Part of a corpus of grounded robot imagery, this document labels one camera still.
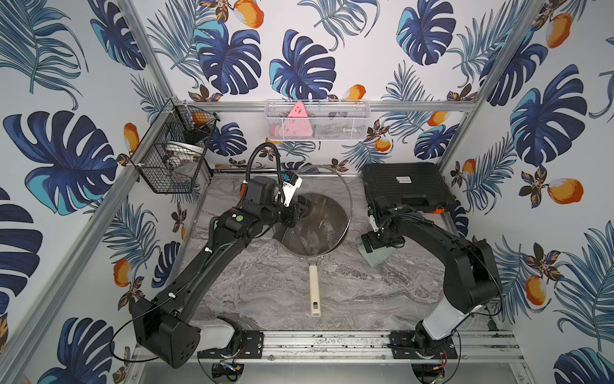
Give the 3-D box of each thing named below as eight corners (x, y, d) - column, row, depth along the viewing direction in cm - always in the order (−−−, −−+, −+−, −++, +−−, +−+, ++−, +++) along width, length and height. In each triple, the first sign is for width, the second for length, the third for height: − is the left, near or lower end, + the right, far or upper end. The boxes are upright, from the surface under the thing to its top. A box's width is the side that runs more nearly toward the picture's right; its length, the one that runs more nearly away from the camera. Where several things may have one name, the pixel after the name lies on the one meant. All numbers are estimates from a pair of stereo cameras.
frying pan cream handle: (311, 324, 81) (312, 314, 71) (309, 278, 91) (309, 263, 81) (319, 324, 81) (321, 313, 71) (316, 277, 91) (317, 263, 81)
